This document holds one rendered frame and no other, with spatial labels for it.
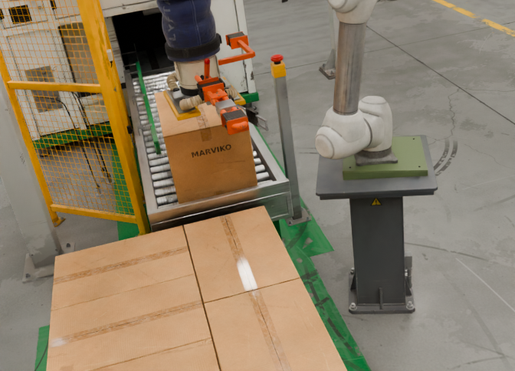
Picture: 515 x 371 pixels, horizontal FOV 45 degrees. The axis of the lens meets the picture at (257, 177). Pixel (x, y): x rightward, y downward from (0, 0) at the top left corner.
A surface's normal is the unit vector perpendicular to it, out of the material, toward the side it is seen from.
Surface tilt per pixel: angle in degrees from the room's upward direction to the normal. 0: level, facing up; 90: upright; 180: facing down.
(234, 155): 90
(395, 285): 90
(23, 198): 90
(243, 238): 0
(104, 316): 0
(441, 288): 0
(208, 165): 90
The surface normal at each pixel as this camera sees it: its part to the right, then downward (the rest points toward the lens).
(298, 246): -0.14, -0.87
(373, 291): -0.13, 0.50
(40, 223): 0.23, 0.44
